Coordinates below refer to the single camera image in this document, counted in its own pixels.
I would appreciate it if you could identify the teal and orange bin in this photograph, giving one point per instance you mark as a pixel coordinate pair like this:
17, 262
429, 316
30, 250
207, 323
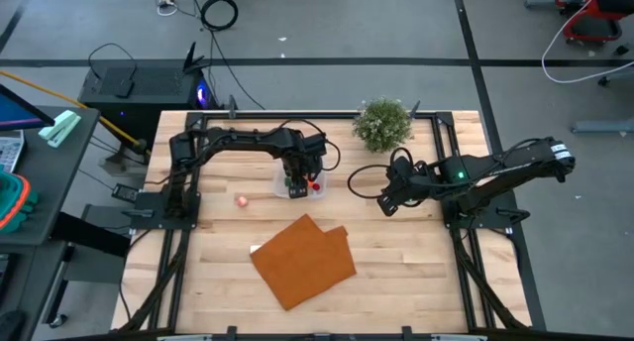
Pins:
15, 202

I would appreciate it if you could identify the grey metal table foot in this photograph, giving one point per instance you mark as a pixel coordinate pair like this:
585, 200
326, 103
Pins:
540, 3
604, 127

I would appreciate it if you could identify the small black device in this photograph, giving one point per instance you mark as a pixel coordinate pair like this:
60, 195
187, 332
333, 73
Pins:
125, 85

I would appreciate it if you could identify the small pink toy fruit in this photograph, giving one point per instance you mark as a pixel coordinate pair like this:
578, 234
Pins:
242, 201

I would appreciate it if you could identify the white keyboard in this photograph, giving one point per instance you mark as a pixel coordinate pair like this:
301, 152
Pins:
10, 150

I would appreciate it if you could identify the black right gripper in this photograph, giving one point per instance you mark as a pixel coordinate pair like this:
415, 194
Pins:
411, 182

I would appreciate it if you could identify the black power brick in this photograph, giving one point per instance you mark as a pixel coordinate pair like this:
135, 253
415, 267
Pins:
125, 193

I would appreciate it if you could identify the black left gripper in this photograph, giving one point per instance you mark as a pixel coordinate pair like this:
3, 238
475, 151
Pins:
303, 165

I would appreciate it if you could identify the black computer tower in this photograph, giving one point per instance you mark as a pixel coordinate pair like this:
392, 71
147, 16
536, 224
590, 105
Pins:
148, 90

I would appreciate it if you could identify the mint green stapler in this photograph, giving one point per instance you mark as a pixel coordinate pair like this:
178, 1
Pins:
60, 128

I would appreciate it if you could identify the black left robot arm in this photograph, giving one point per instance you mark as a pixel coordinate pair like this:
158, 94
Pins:
238, 138

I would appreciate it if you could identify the orange cloth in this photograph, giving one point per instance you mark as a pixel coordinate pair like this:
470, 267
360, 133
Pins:
302, 261

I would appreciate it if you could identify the red rolling stool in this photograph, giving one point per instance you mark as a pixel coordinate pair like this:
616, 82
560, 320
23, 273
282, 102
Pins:
592, 34

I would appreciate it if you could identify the clear plastic tupperware container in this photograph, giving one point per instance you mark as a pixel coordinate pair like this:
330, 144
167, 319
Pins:
319, 194

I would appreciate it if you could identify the black metal table frame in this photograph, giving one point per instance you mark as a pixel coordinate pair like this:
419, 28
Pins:
297, 115

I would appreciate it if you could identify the computer monitor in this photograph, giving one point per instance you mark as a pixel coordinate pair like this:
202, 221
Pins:
20, 113

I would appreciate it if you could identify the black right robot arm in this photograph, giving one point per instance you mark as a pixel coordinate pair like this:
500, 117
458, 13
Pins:
495, 175

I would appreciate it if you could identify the yellow pole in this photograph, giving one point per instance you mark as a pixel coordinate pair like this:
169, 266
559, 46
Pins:
59, 95

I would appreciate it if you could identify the dark grey desk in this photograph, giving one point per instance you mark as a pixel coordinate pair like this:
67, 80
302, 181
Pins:
54, 182

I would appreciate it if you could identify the potted green plant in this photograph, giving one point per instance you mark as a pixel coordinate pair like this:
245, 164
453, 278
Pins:
382, 125

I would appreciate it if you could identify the small white card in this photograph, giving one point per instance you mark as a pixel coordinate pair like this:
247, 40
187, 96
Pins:
255, 248

